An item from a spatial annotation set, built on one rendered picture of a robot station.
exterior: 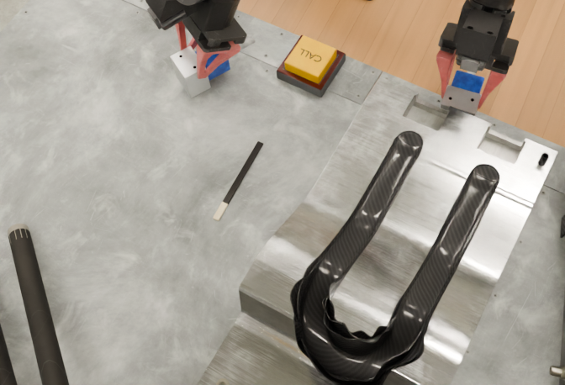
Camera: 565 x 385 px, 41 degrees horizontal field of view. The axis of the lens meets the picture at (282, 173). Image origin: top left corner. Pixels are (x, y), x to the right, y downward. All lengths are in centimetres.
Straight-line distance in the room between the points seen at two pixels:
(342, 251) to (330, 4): 49
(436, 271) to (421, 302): 6
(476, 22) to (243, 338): 49
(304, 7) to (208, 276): 49
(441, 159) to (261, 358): 35
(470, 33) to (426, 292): 32
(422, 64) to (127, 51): 47
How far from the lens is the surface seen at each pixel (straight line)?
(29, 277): 105
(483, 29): 97
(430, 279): 93
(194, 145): 113
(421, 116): 107
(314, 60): 115
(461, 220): 98
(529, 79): 121
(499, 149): 106
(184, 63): 115
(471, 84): 113
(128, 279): 106
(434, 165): 100
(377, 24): 124
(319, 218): 95
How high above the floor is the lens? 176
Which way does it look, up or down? 62 degrees down
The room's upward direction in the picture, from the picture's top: 8 degrees counter-clockwise
